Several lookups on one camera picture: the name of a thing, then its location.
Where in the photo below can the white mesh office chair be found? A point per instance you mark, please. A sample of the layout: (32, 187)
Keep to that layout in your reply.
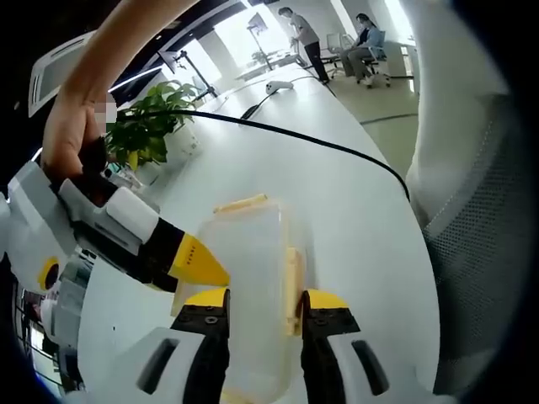
(471, 269)

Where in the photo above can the green potted plant white pot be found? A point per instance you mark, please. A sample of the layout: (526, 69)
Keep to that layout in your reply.
(143, 122)

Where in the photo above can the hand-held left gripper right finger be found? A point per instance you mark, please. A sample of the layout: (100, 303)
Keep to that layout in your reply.
(328, 336)

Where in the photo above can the clear container with yellow clips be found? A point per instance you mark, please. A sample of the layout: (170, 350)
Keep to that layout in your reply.
(295, 290)

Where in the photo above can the white ceiling air conditioner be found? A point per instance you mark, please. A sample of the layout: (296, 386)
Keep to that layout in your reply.
(46, 76)

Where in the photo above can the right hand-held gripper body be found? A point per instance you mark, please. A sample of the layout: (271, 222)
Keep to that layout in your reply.
(33, 219)

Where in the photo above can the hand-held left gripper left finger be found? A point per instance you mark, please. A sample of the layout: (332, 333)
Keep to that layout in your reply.
(206, 336)

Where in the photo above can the person's white shirt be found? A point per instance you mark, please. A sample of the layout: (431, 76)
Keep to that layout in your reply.
(455, 84)

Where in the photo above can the person's right hand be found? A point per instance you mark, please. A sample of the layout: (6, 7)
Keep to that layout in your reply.
(63, 139)

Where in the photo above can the clear plastic container box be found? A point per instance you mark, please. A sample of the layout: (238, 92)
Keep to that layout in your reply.
(252, 273)

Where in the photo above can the monitor on black pole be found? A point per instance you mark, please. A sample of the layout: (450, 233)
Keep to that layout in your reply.
(191, 67)
(257, 29)

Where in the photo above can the blue office chair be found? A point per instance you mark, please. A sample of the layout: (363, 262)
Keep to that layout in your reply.
(377, 52)

